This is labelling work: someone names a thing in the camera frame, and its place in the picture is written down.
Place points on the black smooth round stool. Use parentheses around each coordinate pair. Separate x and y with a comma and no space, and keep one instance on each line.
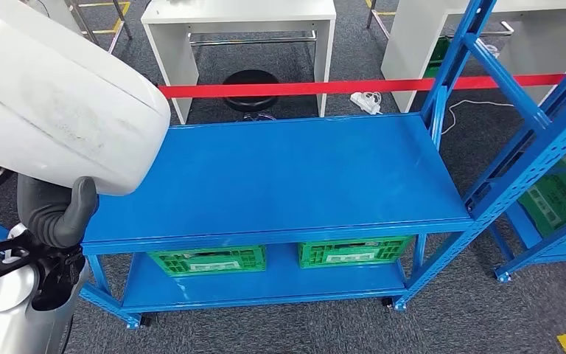
(250,88)

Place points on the green plastic crate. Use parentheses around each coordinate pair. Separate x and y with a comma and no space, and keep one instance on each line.
(551,200)
(438,56)
(354,253)
(207,261)

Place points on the blue metal shelf rack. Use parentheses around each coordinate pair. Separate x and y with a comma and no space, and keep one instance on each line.
(549,251)
(288,185)

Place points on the white curved car part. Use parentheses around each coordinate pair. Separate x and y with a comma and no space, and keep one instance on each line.
(58,97)

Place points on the white power strip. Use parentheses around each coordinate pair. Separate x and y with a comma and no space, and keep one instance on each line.
(366,102)

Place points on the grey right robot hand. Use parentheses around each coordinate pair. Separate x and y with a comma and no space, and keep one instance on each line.
(83,205)

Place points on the white table panel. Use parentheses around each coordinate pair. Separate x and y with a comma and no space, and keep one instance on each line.
(61,12)

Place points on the red barrier belt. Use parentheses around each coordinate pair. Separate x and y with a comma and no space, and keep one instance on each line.
(312,88)

